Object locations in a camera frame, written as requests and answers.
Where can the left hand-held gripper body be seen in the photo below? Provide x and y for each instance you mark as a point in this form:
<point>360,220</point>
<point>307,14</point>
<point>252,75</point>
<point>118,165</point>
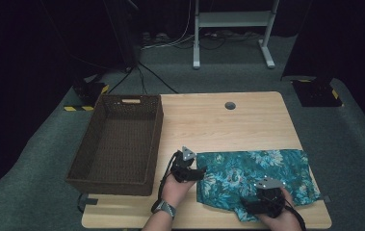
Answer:
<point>180,168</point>

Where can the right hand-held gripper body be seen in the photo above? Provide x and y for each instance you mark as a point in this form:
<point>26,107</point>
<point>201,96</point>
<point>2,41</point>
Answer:
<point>270,202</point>

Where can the teal floral shirt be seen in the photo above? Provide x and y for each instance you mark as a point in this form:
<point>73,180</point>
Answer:
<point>234,173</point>

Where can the brown woven basket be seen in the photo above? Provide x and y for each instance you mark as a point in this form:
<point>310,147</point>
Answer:
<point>122,150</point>

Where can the person's left hand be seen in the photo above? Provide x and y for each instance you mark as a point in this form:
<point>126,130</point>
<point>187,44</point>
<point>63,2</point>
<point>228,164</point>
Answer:
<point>177,192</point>

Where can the person's right hand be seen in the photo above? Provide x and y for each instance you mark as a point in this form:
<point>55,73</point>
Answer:
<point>286,221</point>

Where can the grey wristwatch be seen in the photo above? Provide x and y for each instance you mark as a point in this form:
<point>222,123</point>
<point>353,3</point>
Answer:
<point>165,209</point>

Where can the grey tape strip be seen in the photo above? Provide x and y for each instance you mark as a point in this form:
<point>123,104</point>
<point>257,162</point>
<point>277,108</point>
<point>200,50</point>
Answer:
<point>326,199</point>
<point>90,201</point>

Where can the grey table grommet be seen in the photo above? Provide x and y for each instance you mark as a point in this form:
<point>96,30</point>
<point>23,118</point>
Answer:
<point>230,106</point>

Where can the black stand with striped base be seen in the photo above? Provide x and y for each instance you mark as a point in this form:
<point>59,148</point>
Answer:
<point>318,94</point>
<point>90,93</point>

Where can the black floor stand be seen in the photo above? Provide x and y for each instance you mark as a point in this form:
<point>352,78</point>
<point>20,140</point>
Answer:
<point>128,38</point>

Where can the white desk frame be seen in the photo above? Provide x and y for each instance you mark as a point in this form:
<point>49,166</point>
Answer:
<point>234,19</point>

